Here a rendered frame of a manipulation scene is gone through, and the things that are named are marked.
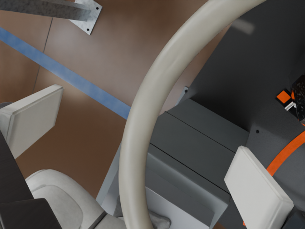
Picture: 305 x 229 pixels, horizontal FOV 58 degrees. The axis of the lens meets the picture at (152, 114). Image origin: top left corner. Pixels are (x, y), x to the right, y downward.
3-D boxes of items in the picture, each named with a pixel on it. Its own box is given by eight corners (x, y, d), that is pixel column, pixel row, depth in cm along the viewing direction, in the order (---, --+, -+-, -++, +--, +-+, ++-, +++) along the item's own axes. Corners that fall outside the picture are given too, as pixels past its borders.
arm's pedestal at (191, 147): (218, 195, 170) (179, 303, 98) (151, 151, 182) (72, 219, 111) (263, 129, 151) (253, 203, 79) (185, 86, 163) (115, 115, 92)
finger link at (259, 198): (282, 199, 13) (296, 204, 13) (238, 144, 20) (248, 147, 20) (255, 250, 14) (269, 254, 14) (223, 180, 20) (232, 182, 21)
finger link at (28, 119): (1, 172, 13) (-15, 167, 13) (54, 126, 20) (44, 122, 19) (13, 113, 12) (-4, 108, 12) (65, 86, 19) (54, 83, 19)
